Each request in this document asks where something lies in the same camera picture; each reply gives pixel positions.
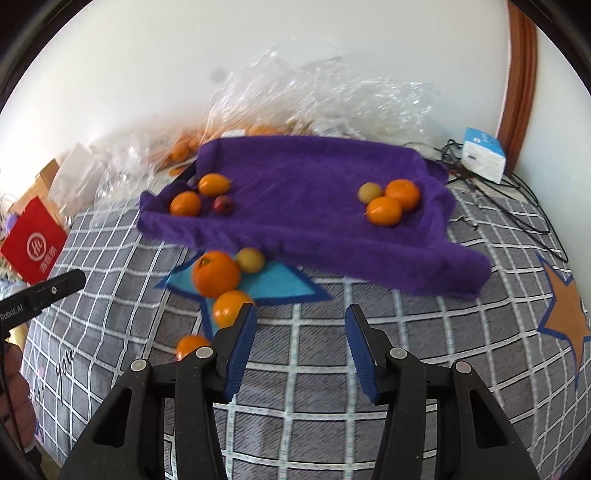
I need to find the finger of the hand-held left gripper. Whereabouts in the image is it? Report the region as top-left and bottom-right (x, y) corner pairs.
(28, 269), (88, 313)

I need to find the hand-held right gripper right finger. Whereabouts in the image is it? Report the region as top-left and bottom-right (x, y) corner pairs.
(345, 304), (541, 480)

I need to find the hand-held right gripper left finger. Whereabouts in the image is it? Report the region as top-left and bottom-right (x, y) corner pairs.
(58, 302), (258, 480)

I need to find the large orange tangerine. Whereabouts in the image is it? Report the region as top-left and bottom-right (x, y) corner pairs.
(191, 250), (242, 298)

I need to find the purple towel covered tray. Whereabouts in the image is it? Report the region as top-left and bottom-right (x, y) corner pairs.
(137, 135), (492, 301)

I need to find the person's left hand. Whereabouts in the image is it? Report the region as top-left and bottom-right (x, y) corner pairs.
(0, 342), (38, 446)

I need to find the red paper bag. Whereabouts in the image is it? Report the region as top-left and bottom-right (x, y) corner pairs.
(0, 196), (68, 285)

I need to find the grey checkered blanket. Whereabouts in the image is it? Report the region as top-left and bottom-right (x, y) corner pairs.
(21, 173), (591, 480)

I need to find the white plastic bag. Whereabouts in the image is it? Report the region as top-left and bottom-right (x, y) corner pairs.
(47, 143), (108, 217)

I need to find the cardboard box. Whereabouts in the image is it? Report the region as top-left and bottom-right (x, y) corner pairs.
(8, 158), (62, 209)

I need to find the small clear plastic bag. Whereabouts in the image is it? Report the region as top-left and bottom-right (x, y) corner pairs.
(95, 131), (197, 204)

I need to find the bagged oranges pile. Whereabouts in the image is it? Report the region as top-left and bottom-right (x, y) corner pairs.
(167, 124), (280, 177)

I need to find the blue white tissue box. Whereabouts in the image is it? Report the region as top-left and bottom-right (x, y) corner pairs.
(462, 127), (508, 184)

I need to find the large clear plastic bag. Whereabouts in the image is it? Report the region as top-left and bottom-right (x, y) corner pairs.
(203, 41), (440, 149)

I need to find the black cable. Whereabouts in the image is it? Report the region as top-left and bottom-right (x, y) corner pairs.
(434, 138), (570, 265)

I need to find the brown wooden door frame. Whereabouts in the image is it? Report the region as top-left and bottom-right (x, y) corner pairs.
(495, 0), (539, 175)

